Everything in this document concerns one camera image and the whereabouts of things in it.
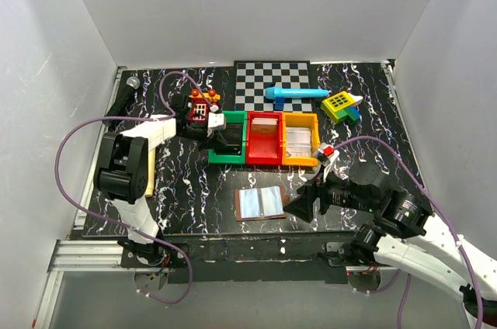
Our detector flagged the checkered board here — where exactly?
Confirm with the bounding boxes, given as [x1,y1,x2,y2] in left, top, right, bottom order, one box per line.
[235,61,310,112]

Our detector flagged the yellow green toy block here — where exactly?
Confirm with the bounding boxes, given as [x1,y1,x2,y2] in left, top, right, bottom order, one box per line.
[321,91,363,125]

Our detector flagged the blue toy brick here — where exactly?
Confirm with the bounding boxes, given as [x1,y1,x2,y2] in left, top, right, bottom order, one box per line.
[273,98,285,112]

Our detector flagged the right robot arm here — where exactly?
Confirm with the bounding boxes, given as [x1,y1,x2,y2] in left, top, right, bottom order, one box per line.
[285,162,496,327]

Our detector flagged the red plastic bin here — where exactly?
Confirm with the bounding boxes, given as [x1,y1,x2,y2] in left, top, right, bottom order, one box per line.
[245,111,283,166]

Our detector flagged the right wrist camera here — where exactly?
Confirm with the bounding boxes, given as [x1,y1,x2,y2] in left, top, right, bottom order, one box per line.
[313,143,339,182]

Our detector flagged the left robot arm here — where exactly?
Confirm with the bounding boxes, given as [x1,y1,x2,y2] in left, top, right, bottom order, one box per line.
[93,91,228,267]

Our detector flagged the yellow plastic bin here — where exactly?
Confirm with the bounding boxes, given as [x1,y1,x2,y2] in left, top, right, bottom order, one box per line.
[282,113,321,167]

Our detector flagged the black base frame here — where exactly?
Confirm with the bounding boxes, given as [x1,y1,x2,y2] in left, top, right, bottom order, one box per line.
[120,230,385,286]

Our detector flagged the green plastic bin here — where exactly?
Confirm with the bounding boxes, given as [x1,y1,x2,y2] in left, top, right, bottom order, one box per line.
[208,111,247,165]

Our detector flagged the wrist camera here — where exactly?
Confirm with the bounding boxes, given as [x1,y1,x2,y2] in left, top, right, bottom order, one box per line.
[313,143,339,182]
[207,112,227,133]

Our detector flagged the black card stack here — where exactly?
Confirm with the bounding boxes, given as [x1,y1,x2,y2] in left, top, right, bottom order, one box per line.
[221,123,244,155]

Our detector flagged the red toy phone booth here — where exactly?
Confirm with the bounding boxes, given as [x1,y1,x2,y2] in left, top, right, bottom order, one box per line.
[189,88,221,123]

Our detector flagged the brown leather card holder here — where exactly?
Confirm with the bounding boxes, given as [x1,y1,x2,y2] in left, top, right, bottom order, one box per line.
[235,186,290,222]

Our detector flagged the cream toy microphone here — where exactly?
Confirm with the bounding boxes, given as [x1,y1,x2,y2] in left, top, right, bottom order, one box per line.
[144,148,156,197]

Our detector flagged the blue toy microphone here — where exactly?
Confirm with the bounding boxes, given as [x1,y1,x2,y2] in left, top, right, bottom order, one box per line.
[264,86,330,100]

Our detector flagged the black microphone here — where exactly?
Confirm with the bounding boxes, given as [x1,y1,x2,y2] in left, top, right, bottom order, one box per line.
[105,76,141,117]

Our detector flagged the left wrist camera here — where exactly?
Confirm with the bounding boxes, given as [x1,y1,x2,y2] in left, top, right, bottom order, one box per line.
[207,112,227,133]

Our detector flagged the white printed card stack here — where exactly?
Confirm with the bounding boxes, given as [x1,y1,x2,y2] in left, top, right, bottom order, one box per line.
[285,126,311,158]

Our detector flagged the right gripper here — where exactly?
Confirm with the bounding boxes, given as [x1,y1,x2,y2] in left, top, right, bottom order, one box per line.
[281,164,375,223]

